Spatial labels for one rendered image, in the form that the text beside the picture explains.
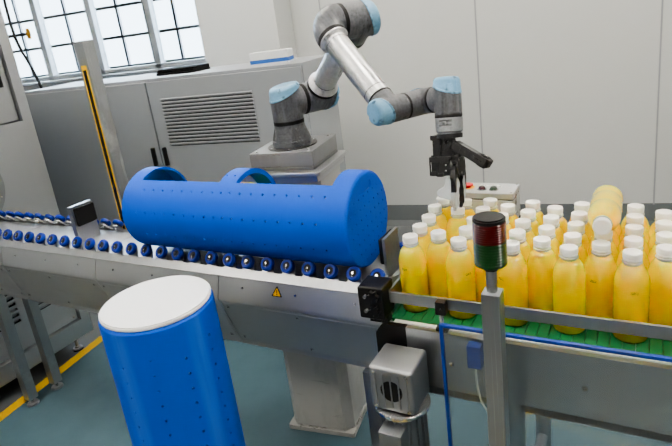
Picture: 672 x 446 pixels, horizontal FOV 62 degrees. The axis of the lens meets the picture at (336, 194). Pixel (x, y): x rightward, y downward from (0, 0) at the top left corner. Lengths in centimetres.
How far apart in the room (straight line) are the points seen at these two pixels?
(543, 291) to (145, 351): 94
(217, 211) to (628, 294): 113
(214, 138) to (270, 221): 197
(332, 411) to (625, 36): 303
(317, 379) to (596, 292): 135
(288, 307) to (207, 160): 204
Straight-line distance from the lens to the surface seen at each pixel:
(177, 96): 366
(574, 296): 138
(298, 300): 172
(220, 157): 359
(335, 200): 153
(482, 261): 112
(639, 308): 138
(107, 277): 228
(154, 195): 195
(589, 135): 434
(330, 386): 242
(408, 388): 139
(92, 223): 250
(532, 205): 163
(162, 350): 142
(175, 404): 150
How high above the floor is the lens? 165
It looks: 17 degrees down
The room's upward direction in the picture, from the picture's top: 8 degrees counter-clockwise
